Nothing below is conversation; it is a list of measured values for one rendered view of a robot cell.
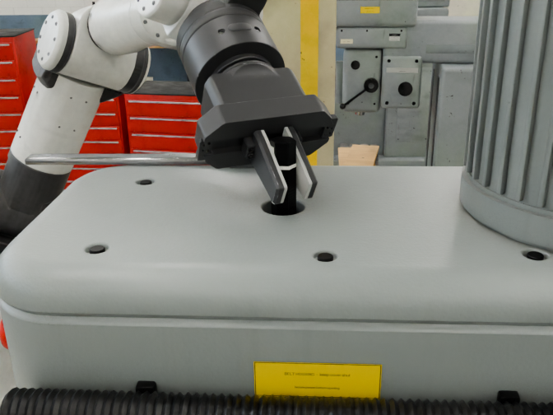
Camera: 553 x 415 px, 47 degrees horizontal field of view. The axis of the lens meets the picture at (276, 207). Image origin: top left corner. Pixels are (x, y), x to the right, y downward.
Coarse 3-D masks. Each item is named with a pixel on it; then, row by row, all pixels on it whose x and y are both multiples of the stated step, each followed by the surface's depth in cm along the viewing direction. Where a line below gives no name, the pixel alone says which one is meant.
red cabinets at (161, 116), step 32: (0, 32) 531; (32, 32) 553; (0, 64) 517; (0, 96) 527; (128, 96) 518; (160, 96) 513; (192, 96) 507; (0, 128) 539; (96, 128) 533; (128, 128) 529; (160, 128) 522; (192, 128) 517; (0, 160) 548
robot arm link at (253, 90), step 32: (224, 32) 57; (256, 32) 57; (192, 64) 58; (224, 64) 56; (256, 64) 56; (224, 96) 54; (256, 96) 54; (288, 96) 55; (224, 128) 52; (256, 128) 53; (320, 128) 57; (224, 160) 55
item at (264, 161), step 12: (264, 132) 53; (252, 144) 53; (264, 144) 52; (252, 156) 54; (264, 156) 52; (264, 168) 52; (276, 168) 51; (264, 180) 52; (276, 180) 51; (276, 192) 51
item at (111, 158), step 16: (32, 160) 66; (48, 160) 66; (64, 160) 65; (80, 160) 65; (96, 160) 65; (112, 160) 65; (128, 160) 65; (144, 160) 65; (160, 160) 65; (176, 160) 65; (192, 160) 65
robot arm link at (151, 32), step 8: (136, 8) 70; (136, 16) 70; (136, 24) 71; (144, 24) 70; (152, 24) 71; (160, 24) 71; (136, 32) 72; (144, 32) 71; (152, 32) 71; (160, 32) 72; (144, 40) 73; (152, 40) 72; (160, 40) 72; (168, 40) 72; (168, 48) 74; (176, 48) 73
